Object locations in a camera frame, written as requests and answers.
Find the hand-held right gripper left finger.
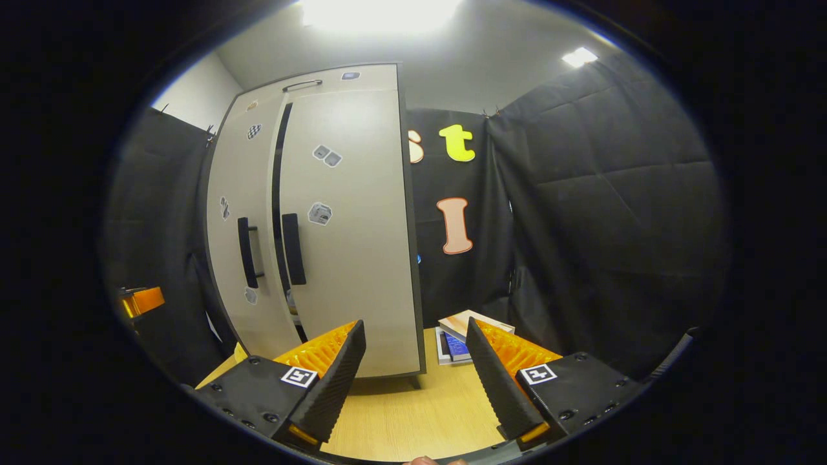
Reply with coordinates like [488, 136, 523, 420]
[194, 319, 367, 448]

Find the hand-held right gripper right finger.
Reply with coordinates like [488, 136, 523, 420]
[465, 316, 647, 451]

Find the white shoe cabinet door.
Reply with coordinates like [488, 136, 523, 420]
[279, 88, 424, 378]
[205, 94, 304, 359]

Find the white grey shoe cabinet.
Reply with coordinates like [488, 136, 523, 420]
[204, 63, 427, 378]

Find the blue white book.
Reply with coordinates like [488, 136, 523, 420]
[434, 326, 474, 366]

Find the beige book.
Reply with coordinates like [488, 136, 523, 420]
[438, 309, 516, 343]

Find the black backdrop cloth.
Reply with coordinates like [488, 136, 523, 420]
[406, 108, 518, 330]

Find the dark ribbed object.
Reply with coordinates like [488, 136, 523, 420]
[646, 328, 700, 383]

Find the ceiling light panel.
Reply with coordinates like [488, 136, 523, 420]
[561, 46, 598, 68]
[300, 0, 463, 33]

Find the black bar door handle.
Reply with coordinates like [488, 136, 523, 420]
[237, 217, 266, 289]

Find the black flat door handle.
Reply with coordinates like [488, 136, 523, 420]
[282, 213, 308, 286]

